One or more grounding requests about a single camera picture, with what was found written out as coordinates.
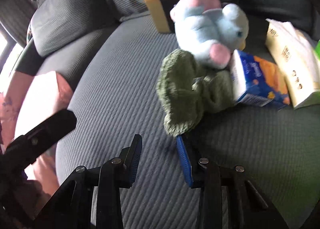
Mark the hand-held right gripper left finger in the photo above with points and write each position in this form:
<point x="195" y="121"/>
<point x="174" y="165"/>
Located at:
<point x="135" y="164"/>

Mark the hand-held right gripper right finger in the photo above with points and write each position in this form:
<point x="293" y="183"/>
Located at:
<point x="185" y="161"/>

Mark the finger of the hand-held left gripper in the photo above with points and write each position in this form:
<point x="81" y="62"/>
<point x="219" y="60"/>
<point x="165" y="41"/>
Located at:
<point x="47" y="134"/>

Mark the green knitted cloth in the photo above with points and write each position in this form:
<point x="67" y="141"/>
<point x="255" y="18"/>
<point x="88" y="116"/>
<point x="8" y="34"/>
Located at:
<point x="182" y="99"/>

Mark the dark cloth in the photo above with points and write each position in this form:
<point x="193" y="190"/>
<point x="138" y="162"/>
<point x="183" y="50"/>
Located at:
<point x="27" y="61"/>

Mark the grey ribbed sofa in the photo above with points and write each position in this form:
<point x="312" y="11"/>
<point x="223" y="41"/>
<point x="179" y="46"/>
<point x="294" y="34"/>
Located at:
<point x="120" y="81"/>

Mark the blue and orange tissue pack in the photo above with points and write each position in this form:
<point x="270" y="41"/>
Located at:
<point x="260" y="83"/>

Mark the small grey back cushion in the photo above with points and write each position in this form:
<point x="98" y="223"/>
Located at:
<point x="70" y="13"/>

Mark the grey striped curtain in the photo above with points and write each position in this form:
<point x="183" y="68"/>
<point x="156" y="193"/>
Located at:
<point x="12" y="11"/>

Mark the blue and pink plush toy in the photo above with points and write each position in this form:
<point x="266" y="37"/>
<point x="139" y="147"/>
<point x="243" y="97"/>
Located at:
<point x="207" y="28"/>

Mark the cream tissue packet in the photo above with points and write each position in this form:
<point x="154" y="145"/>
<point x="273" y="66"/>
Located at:
<point x="295" y="63"/>

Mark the green box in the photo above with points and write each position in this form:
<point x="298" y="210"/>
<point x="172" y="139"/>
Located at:
<point x="317" y="51"/>

